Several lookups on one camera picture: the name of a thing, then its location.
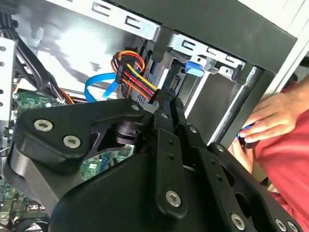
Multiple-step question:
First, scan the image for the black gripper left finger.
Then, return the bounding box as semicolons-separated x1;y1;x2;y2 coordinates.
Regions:
3;90;189;220

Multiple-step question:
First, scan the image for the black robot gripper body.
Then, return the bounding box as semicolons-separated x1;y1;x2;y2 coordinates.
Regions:
48;152;230;232

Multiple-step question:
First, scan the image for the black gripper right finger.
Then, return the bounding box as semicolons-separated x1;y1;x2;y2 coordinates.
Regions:
169;95;304;232

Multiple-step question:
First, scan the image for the round black tool blue ring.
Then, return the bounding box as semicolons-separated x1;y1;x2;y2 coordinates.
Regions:
236;123;257;148

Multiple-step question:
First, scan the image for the blue SATA wire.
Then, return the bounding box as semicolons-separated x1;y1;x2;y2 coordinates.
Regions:
84;72;119;100

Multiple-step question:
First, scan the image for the orange red yellow power wire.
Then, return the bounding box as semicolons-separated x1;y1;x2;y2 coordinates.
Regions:
111;50;167;106

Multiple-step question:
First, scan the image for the person's left hand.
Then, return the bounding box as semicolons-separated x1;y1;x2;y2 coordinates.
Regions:
228;141;255;174

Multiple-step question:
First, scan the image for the person's right hand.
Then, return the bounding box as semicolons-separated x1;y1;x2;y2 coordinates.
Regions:
238;92;305;144

